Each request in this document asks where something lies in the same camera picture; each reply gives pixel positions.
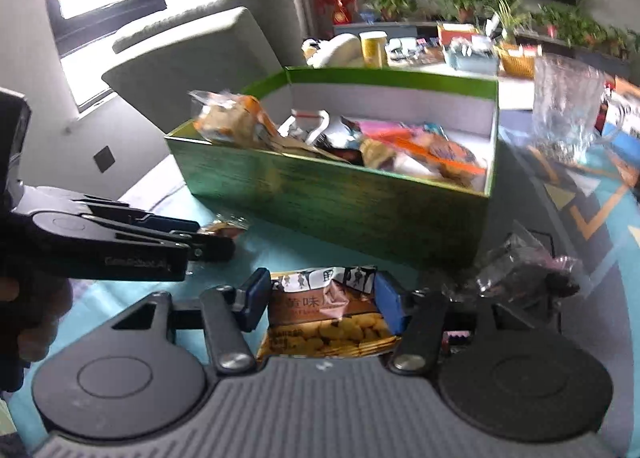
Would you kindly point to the green cardboard box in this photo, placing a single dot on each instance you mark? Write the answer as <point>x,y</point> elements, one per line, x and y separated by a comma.
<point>325,208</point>

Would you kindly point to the blue pink snack packet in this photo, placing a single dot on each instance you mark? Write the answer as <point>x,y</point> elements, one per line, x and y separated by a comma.
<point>395,130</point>

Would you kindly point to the person's left hand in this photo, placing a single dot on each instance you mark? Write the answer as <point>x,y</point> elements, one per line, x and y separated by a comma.
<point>35,323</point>

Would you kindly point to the blue white carton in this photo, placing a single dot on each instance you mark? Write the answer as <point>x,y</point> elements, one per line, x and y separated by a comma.
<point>622,127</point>

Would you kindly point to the small orange snack packet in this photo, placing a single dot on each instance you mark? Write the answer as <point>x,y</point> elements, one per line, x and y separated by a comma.
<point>225,229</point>

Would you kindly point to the clear packet orange peanuts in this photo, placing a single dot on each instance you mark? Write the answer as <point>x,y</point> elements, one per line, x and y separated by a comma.
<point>435,153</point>

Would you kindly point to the brown snack packet yellow nuggets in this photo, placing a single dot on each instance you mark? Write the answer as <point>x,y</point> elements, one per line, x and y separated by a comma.
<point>325,333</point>

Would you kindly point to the dark red snack packet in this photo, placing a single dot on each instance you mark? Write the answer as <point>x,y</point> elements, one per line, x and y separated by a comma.
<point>457,339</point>

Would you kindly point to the blue tissue box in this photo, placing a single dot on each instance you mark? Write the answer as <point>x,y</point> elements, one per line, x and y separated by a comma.
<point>472,61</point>

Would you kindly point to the wicker basket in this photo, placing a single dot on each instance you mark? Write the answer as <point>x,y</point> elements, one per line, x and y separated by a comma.
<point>517,62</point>

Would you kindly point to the row of potted plants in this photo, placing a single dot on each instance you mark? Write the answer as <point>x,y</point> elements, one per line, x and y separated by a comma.
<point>575,27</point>

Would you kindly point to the long beige snack packet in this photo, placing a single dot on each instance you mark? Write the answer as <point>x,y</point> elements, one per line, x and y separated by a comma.
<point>310,151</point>

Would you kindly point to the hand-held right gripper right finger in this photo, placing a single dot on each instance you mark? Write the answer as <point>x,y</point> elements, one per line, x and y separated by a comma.
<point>389,303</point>

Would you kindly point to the teal patterned tablecloth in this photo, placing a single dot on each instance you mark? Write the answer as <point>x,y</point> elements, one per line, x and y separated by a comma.
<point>300,254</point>

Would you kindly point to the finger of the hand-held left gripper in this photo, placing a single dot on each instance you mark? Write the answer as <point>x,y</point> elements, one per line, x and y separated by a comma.
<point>170,224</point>
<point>210,247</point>

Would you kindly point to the spider plant in pot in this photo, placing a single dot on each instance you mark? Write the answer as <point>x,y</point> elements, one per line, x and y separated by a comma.
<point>507,17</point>

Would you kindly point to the yellow canister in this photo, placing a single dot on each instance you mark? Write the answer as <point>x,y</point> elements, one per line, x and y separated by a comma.
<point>374,50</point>

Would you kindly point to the glass mug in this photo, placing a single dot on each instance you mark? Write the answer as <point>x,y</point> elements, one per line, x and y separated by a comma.
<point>565,102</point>

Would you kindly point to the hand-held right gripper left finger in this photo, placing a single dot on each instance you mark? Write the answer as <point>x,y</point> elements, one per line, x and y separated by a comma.
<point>256,300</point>

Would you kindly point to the clear packet dark snack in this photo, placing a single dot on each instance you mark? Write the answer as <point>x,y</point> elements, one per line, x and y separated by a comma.
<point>525,268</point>

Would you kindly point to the grey armchair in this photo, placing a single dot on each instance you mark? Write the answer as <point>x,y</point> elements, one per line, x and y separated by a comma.
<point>200,52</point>

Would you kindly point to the white snack packet red label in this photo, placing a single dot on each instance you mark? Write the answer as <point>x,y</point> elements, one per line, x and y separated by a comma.
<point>300,126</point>

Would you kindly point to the red box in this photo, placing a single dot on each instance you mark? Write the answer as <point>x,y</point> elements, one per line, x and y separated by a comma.
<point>457,32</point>

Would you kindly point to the black wall socket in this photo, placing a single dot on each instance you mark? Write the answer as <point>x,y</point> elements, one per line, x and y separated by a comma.
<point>104,158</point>

